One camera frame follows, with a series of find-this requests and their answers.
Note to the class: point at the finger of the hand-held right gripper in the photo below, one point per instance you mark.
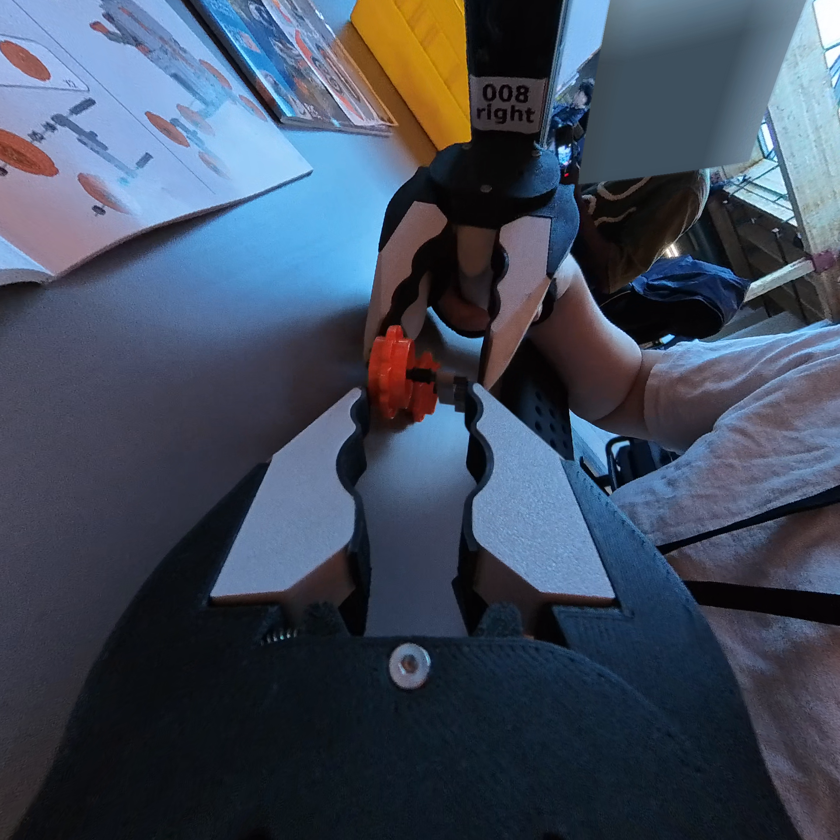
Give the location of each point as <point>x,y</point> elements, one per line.
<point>525,275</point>
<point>397,262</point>

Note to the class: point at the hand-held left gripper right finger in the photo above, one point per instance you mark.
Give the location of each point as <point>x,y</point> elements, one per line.
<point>538,525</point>

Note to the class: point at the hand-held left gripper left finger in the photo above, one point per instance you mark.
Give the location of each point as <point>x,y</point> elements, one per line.
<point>289,525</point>

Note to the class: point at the black connector pin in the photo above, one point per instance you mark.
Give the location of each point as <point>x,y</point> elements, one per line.
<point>425,375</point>

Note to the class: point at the person's right forearm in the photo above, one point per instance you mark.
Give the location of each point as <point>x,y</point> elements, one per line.
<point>597,374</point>

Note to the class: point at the grey desk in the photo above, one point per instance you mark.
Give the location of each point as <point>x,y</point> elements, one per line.
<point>164,394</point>

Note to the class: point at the person's right hand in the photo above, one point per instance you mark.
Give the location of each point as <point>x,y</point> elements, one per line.
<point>564,302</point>

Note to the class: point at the black perforated panel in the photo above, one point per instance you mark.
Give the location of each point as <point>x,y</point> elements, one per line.
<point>544,420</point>

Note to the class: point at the black office chair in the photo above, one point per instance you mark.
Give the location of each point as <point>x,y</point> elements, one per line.
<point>630,459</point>

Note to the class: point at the yellow storage bin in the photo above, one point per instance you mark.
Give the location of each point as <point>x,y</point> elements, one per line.
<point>420,65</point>

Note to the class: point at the sticker sheet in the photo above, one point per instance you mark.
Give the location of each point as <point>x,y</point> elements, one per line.
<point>348,72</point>

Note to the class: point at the blue booklet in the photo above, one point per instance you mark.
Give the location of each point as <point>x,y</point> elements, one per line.
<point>262,65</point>

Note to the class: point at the white instruction booklet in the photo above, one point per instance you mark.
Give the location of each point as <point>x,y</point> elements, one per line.
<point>131,164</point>

